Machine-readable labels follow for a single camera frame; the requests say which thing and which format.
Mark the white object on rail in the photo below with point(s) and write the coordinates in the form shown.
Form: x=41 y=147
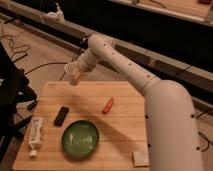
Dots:
x=58 y=15

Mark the orange carrot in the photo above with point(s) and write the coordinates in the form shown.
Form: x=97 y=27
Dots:
x=108 y=106

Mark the black remote control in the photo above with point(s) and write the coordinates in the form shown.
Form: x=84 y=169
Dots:
x=61 y=116

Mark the beige square sponge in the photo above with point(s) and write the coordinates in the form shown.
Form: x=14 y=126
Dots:
x=140 y=159

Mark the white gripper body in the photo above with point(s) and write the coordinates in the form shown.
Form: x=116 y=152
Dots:
x=87 y=61

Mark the black equipment at left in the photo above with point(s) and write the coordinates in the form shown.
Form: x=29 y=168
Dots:
x=14 y=89

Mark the white tube with cap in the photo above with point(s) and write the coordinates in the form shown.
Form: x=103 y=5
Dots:
x=35 y=136

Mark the green ceramic bowl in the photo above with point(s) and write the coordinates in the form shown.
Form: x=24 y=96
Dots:
x=80 y=139

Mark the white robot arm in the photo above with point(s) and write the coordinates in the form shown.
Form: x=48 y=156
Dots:
x=172 y=133

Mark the wooden board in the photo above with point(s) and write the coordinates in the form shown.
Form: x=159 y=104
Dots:
x=121 y=130

